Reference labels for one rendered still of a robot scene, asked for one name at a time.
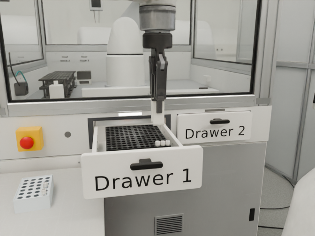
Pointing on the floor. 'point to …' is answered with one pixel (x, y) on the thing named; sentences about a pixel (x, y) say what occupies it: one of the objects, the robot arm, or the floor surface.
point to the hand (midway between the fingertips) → (157, 111)
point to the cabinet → (182, 195)
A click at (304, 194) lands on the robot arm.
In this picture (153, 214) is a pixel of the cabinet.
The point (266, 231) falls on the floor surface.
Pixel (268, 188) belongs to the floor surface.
